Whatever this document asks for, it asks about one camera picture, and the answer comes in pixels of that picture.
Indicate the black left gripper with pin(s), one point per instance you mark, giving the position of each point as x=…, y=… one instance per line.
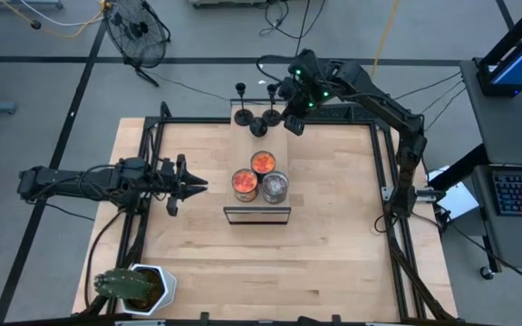
x=172, y=181

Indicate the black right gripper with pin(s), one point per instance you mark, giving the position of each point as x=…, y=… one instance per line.
x=295, y=97

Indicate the tall black candlestick holder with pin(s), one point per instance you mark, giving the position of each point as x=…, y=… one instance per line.
x=243, y=117
x=271, y=118

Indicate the short black candlestick holder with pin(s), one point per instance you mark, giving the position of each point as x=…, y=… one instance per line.
x=258, y=127

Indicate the orange candle jar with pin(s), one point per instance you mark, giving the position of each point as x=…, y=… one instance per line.
x=244, y=183
x=263, y=161

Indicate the silver grey candle jar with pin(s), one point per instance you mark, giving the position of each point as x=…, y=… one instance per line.
x=274, y=185

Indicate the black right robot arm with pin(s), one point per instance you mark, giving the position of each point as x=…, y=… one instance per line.
x=379, y=102

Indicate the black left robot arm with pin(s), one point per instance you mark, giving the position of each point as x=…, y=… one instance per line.
x=84, y=183

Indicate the white hexagonal plant pot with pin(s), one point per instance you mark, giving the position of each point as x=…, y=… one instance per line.
x=168, y=285

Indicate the green cactus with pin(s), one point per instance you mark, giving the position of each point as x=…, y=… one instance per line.
x=125, y=285

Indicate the black floor fan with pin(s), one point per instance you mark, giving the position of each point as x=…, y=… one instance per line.
x=136, y=31

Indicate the white floor sheet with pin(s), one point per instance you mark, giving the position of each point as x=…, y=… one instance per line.
x=456, y=199

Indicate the dark grey computer cart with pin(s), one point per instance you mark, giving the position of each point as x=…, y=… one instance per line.
x=501, y=127

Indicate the black round floor plug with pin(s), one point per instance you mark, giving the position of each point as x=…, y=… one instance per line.
x=35, y=25

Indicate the black backlit keyboard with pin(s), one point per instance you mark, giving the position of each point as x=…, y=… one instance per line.
x=521, y=194

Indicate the black cart caster wheel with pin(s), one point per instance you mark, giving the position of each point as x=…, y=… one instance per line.
x=486, y=272

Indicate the wooden shelf with black frame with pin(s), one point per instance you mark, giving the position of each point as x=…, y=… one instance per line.
x=257, y=145

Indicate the black metal table frame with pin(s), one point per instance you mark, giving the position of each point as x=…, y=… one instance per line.
x=179, y=120

